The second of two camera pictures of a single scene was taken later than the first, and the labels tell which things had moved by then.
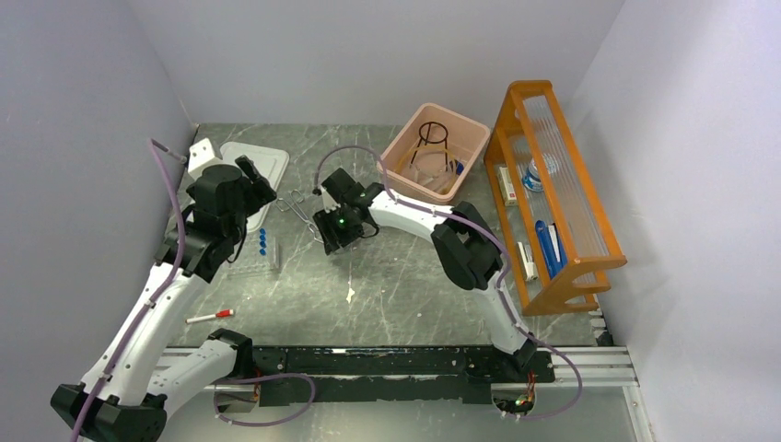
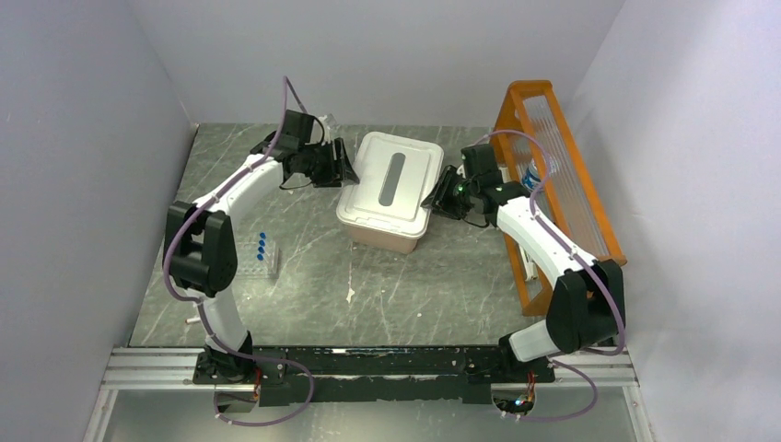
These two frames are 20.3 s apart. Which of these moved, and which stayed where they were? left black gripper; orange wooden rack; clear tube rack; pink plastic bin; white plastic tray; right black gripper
Moved: white plastic tray; right black gripper; pink plastic bin; left black gripper
Stayed: clear tube rack; orange wooden rack
